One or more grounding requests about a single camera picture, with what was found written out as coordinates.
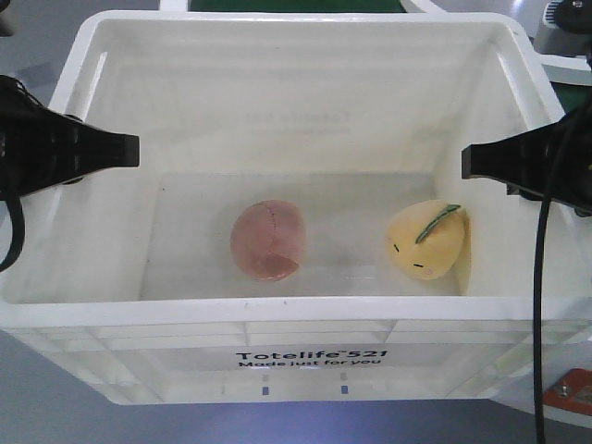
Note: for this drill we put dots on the grey robot arm joint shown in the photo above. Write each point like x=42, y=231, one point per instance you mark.
x=564, y=28

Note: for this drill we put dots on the pink plush peach toy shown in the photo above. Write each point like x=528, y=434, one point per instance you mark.
x=267, y=240

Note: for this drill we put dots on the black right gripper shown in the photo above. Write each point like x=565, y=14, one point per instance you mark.
x=559, y=152

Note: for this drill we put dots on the orange warning label plate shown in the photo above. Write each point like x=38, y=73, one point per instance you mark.
x=571, y=393

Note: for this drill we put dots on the white curved conveyor guard rail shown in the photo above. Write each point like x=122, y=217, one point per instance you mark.
x=567, y=73

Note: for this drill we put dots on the yellow plush mango toy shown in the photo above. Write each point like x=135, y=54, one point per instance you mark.
x=424, y=240

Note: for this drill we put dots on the white plastic tote box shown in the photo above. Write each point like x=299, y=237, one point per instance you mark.
x=127, y=280

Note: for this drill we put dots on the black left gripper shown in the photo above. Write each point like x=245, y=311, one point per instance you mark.
x=42, y=149

